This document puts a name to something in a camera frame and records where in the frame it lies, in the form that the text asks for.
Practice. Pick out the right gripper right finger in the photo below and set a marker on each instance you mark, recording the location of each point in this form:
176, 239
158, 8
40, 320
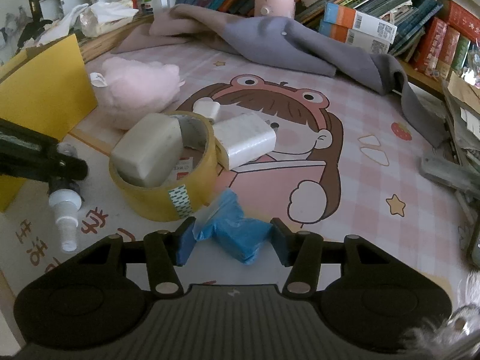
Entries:
281, 239

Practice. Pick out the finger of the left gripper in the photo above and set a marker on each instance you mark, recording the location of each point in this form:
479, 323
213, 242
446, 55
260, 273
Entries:
34, 156

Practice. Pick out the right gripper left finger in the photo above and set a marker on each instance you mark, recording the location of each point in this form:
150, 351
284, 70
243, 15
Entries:
185, 240

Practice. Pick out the small white spray bottle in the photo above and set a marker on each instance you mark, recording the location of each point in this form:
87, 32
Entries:
65, 201

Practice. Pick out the grey white rectangular block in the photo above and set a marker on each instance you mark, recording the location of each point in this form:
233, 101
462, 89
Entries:
148, 152

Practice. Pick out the white power adapter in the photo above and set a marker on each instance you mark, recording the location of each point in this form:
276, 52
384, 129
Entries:
242, 139

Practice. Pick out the pink plush toy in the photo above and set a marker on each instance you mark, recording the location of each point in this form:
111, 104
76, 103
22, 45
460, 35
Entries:
127, 90

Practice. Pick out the small white charger plug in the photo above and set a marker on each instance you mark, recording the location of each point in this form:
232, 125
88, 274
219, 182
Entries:
207, 108

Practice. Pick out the yellow cardboard box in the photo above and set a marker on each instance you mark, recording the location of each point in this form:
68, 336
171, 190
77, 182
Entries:
47, 90

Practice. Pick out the red white card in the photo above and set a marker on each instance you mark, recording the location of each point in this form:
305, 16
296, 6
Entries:
183, 167

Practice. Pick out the pink cartoon table mat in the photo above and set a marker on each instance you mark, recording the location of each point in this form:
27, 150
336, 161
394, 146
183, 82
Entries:
384, 199

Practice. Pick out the wooden chess board box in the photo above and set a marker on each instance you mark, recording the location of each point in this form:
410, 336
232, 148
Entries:
91, 48

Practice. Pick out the white tissue bag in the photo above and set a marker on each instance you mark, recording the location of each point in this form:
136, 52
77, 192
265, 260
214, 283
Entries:
94, 20

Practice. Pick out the stack of papers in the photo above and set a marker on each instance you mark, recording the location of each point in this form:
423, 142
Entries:
457, 166

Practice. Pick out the grey pink cloth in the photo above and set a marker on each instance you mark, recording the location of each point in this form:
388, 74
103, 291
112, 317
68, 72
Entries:
282, 42

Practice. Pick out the orange white box lower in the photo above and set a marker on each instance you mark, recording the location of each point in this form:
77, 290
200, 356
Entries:
354, 38

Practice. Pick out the orange white box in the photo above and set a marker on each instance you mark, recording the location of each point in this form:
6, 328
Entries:
354, 38
353, 19

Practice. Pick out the orange white box upper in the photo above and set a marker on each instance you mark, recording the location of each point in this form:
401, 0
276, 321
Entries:
353, 19

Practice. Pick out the red boxed book set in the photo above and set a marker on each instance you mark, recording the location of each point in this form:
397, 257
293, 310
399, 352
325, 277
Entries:
444, 47

